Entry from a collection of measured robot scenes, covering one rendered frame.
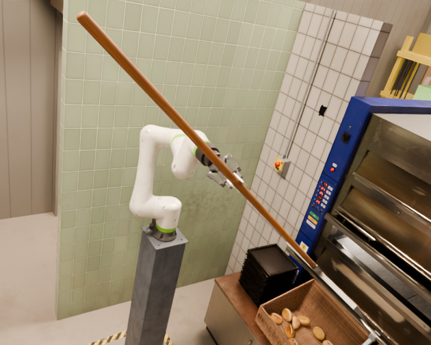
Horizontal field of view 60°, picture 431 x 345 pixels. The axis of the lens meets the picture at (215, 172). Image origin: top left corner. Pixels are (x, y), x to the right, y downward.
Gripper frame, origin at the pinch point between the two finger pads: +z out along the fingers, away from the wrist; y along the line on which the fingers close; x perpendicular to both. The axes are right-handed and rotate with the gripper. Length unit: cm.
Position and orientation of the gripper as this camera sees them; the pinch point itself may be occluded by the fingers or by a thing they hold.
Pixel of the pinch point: (237, 183)
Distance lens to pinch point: 143.5
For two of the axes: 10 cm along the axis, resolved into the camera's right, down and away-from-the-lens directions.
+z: 4.9, 5.0, -7.1
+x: -5.0, -5.1, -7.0
